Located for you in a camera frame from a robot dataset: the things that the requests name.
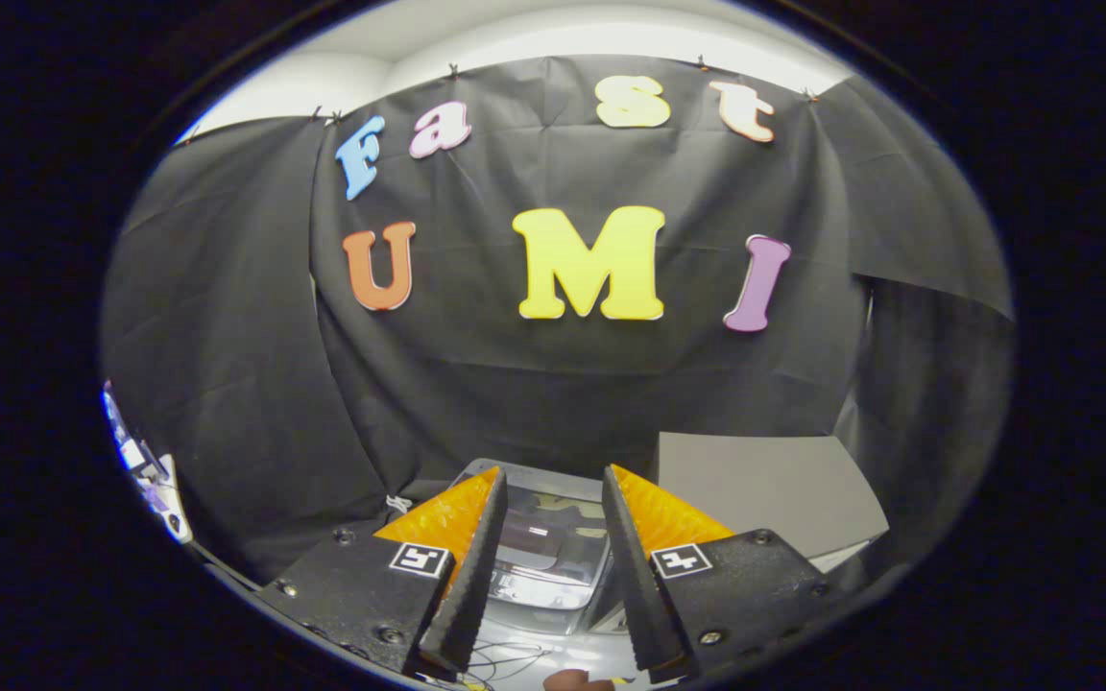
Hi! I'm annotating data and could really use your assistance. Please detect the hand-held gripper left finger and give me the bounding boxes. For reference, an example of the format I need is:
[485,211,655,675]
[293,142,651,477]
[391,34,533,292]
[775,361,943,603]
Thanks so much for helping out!
[255,466,509,678]

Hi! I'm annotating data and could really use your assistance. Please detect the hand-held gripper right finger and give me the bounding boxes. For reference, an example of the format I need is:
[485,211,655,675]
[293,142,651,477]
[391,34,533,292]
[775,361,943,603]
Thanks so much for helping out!
[601,465,828,684]

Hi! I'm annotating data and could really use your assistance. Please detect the grey cabinet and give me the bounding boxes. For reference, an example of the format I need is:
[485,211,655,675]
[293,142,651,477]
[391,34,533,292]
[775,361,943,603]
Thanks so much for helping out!
[657,432,890,577]

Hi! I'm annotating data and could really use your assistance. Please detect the black backdrop cloth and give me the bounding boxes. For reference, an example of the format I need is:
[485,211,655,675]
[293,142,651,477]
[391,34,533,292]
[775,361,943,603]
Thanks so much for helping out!
[100,53,1015,586]

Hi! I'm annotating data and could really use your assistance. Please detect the white and blue object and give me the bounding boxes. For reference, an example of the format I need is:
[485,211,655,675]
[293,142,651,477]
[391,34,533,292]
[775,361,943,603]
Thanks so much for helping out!
[102,382,194,545]

